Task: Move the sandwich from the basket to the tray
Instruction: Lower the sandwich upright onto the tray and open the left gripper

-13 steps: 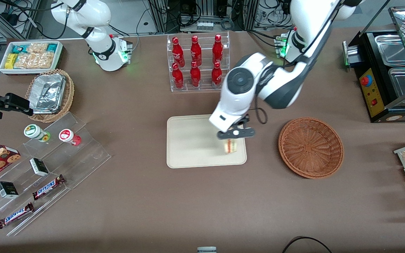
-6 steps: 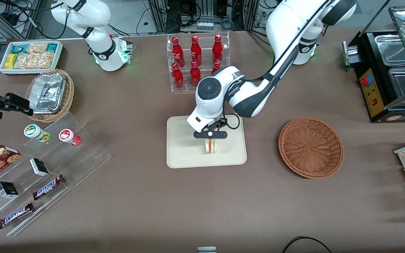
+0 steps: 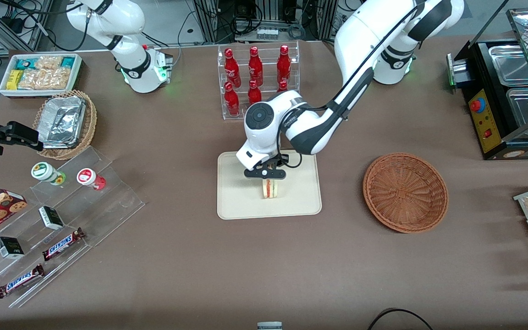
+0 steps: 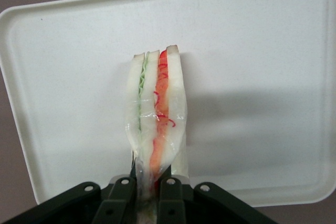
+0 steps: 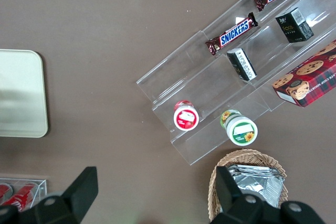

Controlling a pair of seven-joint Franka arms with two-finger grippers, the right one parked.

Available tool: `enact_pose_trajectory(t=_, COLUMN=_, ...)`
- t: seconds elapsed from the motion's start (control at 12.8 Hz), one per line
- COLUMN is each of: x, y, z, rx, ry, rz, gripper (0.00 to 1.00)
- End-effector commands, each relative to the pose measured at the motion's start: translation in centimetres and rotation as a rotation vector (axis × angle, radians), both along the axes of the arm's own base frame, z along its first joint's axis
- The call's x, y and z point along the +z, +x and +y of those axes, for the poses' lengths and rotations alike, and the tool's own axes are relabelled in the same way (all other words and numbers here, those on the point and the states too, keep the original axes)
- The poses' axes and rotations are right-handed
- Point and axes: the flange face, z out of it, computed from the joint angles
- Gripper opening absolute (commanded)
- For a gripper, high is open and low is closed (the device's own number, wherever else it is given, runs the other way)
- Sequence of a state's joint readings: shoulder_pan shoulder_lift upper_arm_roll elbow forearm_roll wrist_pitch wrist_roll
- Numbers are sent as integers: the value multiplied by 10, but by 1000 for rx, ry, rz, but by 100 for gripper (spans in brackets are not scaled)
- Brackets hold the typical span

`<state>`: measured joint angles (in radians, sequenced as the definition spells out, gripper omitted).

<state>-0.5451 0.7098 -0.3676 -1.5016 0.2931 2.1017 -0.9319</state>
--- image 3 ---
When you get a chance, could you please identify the red lid yogurt cup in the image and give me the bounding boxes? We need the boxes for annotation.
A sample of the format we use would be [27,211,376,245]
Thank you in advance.
[77,168,106,191]

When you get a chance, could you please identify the brown snickers bar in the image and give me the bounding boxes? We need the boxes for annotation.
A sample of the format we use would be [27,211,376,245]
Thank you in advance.
[0,264,45,299]
[42,228,86,262]

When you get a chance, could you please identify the clear acrylic step shelf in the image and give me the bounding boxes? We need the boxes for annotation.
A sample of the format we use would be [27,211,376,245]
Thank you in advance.
[0,146,146,308]

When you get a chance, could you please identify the yellow snack packet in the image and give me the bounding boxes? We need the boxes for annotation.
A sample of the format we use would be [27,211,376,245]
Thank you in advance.
[6,70,24,90]

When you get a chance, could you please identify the light wicker basket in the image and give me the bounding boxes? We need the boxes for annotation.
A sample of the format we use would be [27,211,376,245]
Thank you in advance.
[33,89,98,160]

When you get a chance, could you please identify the clear acrylic bottle rack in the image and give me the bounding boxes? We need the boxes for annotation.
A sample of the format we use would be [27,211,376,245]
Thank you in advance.
[217,40,300,121]

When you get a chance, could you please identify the round brown wicker basket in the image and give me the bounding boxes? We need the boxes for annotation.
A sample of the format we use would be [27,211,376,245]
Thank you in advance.
[363,152,449,234]

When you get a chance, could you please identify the triangle sandwich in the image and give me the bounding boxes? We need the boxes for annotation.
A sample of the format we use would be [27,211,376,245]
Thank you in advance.
[261,179,281,199]

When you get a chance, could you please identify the beige plastic tray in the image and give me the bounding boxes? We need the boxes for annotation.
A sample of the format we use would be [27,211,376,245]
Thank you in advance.
[217,147,323,220]

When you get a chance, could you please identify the white rectangular snack bin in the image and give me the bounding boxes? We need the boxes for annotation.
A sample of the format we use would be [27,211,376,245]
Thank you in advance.
[0,53,83,99]

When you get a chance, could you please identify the small black carton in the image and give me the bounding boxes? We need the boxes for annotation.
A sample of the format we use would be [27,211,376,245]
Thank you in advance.
[38,206,65,231]
[0,236,25,259]

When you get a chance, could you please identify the black food warmer machine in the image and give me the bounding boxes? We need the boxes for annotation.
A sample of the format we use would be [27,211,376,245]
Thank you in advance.
[446,7,528,161]

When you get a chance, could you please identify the silver foil container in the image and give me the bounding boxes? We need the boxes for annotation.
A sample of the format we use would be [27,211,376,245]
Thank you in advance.
[38,96,86,149]

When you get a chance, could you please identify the green lid yogurt cup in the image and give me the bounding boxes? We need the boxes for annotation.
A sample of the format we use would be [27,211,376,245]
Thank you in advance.
[31,162,66,186]

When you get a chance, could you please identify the clear rice cracker bag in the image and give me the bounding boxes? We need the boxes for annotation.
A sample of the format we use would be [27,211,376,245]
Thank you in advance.
[44,67,72,89]
[18,69,47,90]
[35,56,64,70]

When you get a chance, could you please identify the black looped cable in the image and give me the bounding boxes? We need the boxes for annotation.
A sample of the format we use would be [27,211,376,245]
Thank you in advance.
[367,308,435,330]

